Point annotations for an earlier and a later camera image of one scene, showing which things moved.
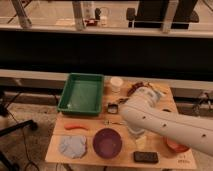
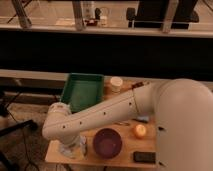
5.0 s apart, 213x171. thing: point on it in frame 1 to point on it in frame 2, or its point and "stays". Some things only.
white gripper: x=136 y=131 to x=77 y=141
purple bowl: x=107 y=143 stays
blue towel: x=72 y=146 stays
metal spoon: x=108 y=122 stays
